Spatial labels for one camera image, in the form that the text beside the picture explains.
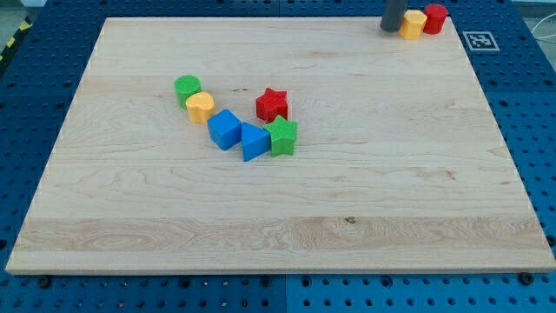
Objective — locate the white fiducial marker tag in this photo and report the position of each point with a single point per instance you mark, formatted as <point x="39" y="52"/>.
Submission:
<point x="480" y="41"/>

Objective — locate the yellow heart block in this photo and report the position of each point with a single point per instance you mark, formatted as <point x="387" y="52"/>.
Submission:
<point x="200" y="107"/>

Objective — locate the blue cube block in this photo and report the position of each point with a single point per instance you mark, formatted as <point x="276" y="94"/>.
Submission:
<point x="225" y="129"/>

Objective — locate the yellow hexagon block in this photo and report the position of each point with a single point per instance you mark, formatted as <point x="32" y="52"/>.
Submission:
<point x="412" y="24"/>

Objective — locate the grey cylindrical pointer tool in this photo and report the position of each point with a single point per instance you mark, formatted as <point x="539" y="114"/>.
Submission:
<point x="393" y="14"/>

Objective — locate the green cylinder block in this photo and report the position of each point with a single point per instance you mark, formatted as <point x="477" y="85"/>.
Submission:
<point x="185" y="87"/>

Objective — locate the green star block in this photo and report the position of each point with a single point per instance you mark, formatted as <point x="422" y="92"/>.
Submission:
<point x="283" y="135"/>

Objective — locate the red star block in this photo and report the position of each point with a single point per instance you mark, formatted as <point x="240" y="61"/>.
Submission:
<point x="271" y="104"/>

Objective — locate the blue triangle block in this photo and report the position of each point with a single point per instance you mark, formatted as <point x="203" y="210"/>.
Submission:
<point x="255" y="141"/>

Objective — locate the wooden board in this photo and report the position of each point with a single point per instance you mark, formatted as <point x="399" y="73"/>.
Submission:
<point x="399" y="166"/>

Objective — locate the red cylinder block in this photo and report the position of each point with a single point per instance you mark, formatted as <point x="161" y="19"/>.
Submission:
<point x="436" y="16"/>

